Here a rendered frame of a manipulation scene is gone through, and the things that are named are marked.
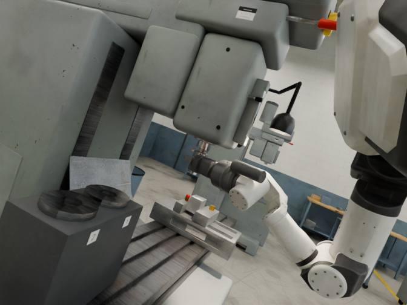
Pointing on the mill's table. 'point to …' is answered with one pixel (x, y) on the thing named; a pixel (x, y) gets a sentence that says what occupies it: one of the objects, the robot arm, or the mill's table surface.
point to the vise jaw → (205, 216)
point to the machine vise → (226, 244)
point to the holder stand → (64, 244)
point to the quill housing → (219, 88)
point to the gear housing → (243, 23)
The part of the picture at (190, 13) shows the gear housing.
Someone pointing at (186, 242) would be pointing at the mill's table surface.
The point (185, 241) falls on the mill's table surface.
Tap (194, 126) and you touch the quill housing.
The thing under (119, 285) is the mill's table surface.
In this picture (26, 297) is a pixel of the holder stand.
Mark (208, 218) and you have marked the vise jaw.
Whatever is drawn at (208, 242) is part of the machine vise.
